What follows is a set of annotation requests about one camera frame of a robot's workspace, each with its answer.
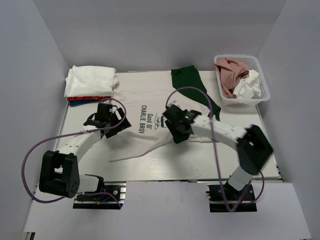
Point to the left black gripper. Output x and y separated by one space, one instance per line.
125 124

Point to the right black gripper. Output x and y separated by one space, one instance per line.
176 134

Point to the white green Charlie Brown t-shirt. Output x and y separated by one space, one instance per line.
144 96

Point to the pink t-shirt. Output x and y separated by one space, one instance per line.
230 72

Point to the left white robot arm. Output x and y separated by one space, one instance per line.
59 174

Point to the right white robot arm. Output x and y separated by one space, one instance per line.
252 146

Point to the folded red t-shirt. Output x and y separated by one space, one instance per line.
84 98

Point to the folded blue t-shirt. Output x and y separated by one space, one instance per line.
81 102

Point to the folded white t-shirt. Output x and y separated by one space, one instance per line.
90 81

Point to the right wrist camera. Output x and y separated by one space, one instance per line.
173 103

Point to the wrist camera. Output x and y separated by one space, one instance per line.
173 103
106 101

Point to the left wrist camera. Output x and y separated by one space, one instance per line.
106 101

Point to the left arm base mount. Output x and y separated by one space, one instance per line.
113 201

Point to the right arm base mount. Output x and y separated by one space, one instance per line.
217 203

